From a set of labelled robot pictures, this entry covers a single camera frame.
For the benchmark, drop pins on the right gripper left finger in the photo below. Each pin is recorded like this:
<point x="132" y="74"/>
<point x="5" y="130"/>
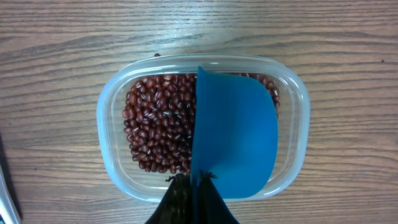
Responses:
<point x="176" y="205"/>

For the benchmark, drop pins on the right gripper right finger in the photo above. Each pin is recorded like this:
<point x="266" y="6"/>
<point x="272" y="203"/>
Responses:
<point x="211" y="207"/>

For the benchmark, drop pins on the blue measuring scoop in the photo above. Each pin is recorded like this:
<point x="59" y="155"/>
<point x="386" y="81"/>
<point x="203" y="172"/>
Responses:
<point x="235" y="136"/>

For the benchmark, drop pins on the white kitchen scale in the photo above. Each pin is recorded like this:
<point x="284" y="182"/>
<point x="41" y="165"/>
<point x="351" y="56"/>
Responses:
<point x="10" y="213"/>

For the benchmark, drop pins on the red beans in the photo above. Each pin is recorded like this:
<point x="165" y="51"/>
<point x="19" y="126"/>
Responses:
<point x="159" y="120"/>

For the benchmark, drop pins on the clear plastic container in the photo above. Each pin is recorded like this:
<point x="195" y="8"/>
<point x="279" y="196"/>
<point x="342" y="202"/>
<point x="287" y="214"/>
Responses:
<point x="293" y="120"/>

